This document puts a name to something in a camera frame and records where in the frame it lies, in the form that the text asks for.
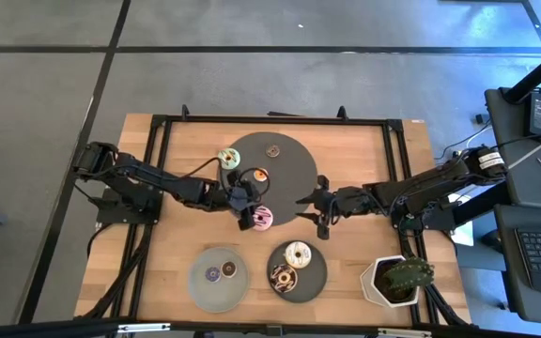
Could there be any black aluminium table frame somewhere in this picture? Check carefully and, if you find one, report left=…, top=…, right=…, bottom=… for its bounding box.
left=110, top=103, right=441, bottom=330

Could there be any black diagonal pole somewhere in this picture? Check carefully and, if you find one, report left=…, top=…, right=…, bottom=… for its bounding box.
left=502, top=39, right=541, bottom=105

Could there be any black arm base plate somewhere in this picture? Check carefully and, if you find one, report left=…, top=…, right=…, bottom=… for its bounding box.
left=94, top=186, right=164, bottom=225

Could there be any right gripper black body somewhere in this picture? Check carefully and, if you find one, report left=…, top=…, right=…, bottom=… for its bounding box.
left=316, top=174, right=371, bottom=241

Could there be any pink frosted donut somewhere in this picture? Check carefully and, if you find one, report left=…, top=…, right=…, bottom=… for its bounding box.
left=251, top=206, right=274, bottom=233

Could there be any large chocolate sprinkled donut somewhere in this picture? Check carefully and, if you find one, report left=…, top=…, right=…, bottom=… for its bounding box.
left=270, top=264, right=299, bottom=295

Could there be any green cactus plant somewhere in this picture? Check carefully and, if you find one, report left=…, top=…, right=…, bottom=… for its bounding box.
left=381, top=255, right=437, bottom=293

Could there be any white hexagonal plant pot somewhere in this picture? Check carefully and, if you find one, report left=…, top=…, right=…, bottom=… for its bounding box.
left=359, top=254, right=423, bottom=310

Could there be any black camera cable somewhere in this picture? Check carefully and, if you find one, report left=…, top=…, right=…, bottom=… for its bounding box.
left=176, top=156, right=272, bottom=199

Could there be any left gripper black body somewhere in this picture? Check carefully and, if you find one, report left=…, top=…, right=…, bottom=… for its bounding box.
left=225, top=169, right=261, bottom=213

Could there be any light grey round plate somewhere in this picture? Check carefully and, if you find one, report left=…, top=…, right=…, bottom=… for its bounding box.
left=187, top=246, right=251, bottom=315

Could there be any grey side desk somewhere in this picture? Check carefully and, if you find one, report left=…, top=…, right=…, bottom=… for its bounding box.
left=483, top=85, right=541, bottom=211

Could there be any large dark round plate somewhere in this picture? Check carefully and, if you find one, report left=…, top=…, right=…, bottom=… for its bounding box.
left=217, top=131, right=319, bottom=227

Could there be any dark grey round plate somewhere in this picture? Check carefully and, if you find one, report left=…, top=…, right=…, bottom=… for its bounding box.
left=266, top=239, right=329, bottom=304

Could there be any white frosted donut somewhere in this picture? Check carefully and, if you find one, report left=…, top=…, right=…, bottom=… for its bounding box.
left=284, top=240, right=313, bottom=269

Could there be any mint frosted donut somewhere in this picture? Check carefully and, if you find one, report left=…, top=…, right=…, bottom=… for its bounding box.
left=217, top=146, right=242, bottom=171

